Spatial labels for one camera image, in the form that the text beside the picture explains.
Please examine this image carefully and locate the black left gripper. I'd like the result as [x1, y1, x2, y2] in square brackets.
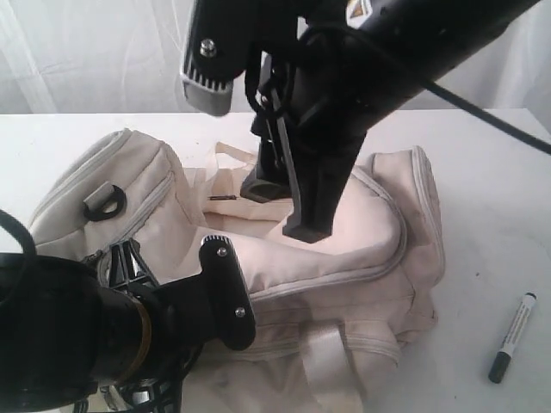
[107, 239, 219, 412]

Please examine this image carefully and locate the white marker black cap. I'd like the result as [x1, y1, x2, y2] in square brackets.
[487, 293, 537, 384]

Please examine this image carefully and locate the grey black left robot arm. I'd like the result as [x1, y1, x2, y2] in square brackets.
[1, 237, 255, 412]

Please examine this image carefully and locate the cream fabric duffel bag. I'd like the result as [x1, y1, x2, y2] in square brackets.
[29, 129, 445, 412]

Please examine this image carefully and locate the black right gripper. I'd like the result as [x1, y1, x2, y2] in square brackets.
[240, 16, 413, 243]

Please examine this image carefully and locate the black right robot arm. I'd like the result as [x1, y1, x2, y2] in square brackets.
[240, 1, 550, 243]

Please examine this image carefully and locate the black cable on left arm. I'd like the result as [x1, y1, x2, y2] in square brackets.
[0, 208, 38, 259]

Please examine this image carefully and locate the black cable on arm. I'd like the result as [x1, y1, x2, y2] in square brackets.
[0, 208, 38, 259]
[296, 25, 551, 156]

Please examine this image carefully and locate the white backdrop curtain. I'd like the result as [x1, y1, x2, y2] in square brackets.
[1, 1, 550, 120]

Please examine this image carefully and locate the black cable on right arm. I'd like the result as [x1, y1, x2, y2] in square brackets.
[296, 25, 551, 156]

